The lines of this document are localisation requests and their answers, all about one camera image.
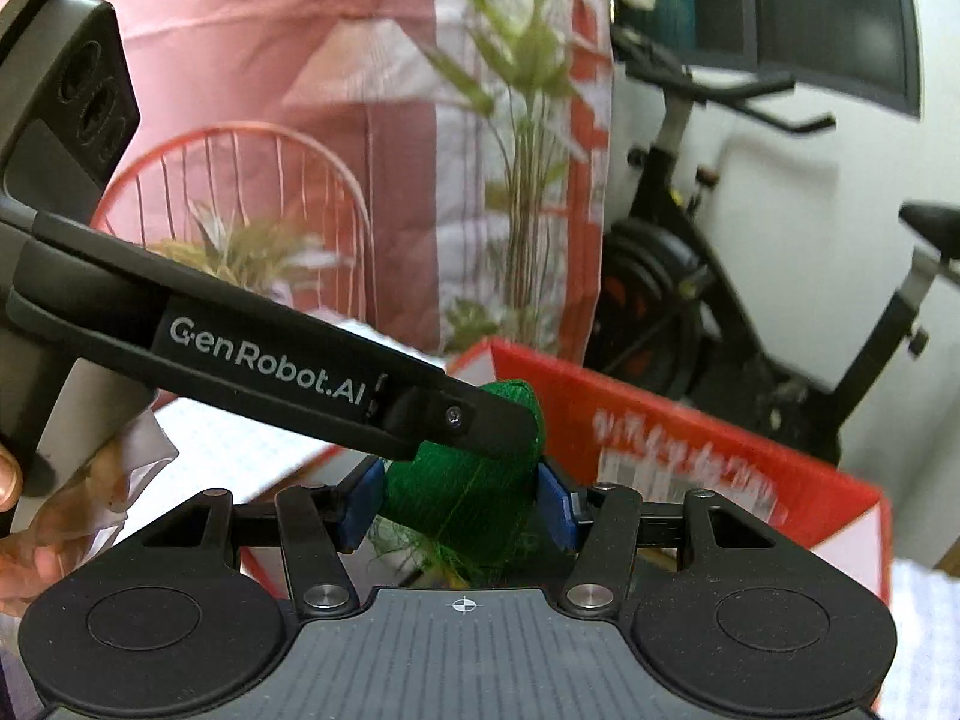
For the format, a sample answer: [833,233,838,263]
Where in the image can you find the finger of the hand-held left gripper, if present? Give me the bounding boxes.
[373,377,546,462]

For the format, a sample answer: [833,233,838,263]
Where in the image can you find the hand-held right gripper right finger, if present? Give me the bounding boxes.
[535,461,779,617]

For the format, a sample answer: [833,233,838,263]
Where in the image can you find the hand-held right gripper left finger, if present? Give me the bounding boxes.
[139,457,389,616]

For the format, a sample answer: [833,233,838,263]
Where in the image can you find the green mesh scrubber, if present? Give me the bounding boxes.
[367,379,546,587]

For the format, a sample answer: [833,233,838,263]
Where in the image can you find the red cardboard box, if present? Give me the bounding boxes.
[238,336,895,607]

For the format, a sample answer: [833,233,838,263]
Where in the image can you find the person's left hand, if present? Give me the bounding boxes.
[0,441,130,620]

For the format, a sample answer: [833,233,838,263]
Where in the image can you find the crumpled white plastic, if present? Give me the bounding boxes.
[112,405,182,533]

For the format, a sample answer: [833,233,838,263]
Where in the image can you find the black exercise bike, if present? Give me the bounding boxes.
[591,24,960,467]

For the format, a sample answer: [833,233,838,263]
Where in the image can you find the pink printed backdrop cloth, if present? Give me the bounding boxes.
[0,0,617,365]

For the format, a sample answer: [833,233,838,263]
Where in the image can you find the white checked tablecloth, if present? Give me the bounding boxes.
[127,319,960,720]

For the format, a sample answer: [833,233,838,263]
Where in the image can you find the dark framed window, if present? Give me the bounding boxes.
[696,0,925,119]

